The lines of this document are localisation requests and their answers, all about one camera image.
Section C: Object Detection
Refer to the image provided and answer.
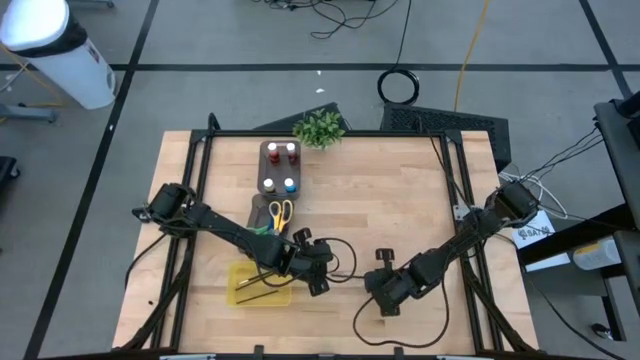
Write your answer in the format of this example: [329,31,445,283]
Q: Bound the black perforated panel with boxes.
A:
[379,102,512,171]

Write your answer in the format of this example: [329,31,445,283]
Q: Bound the yellow-handled scissors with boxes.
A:
[268,199,295,234]

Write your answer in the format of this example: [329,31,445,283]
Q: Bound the green plant in white pot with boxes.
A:
[291,108,347,151]

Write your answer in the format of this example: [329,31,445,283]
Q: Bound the grey metal floor bar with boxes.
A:
[0,102,57,125]

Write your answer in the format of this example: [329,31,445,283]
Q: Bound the black floor object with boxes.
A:
[0,155,21,201]

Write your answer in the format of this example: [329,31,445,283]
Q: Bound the white container with yellow label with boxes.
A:
[572,237,621,271]

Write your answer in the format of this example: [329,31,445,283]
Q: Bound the black equipment cart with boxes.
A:
[517,89,640,346]

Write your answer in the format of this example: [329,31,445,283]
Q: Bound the yellow translucent plastic bin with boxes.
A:
[227,260,294,308]

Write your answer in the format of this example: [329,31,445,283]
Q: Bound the black cable bundle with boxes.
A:
[519,127,604,196]

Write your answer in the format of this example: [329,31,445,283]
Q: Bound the white cable bundle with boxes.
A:
[499,169,570,221]

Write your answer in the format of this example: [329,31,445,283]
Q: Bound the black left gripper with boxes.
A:
[289,227,334,297]

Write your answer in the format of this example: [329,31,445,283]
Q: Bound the long black hanging cable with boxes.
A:
[394,0,414,71]

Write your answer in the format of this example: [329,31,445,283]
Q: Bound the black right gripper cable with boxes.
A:
[352,278,451,349]

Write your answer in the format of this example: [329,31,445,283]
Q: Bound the coiled black cable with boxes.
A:
[376,68,420,106]

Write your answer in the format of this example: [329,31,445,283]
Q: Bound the white trash can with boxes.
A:
[0,0,117,111]

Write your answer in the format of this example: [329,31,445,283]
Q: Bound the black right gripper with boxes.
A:
[363,248,416,317]

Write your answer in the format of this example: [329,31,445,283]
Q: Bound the long yellow cable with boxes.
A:
[452,0,494,114]

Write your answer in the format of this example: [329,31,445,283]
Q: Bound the tangled black floor cables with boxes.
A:
[249,0,401,41]

